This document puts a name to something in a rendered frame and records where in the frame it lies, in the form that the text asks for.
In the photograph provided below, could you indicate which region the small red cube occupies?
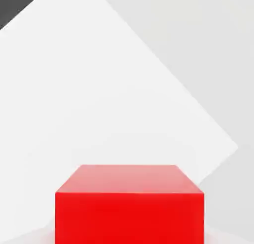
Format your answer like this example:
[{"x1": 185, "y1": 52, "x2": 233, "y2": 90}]
[{"x1": 55, "y1": 164, "x2": 205, "y2": 244}]

